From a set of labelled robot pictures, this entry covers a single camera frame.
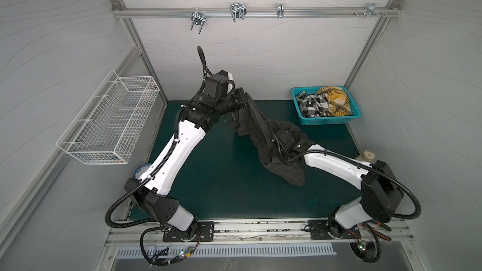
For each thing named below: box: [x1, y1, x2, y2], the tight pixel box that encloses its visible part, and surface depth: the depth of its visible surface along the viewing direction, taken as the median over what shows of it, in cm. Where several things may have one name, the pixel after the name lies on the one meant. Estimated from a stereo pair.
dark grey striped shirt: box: [234, 92, 310, 187], surface depth 83 cm
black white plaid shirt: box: [296, 91, 329, 118], surface depth 109 cm
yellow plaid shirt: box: [316, 86, 352, 117], surface depth 109 cm
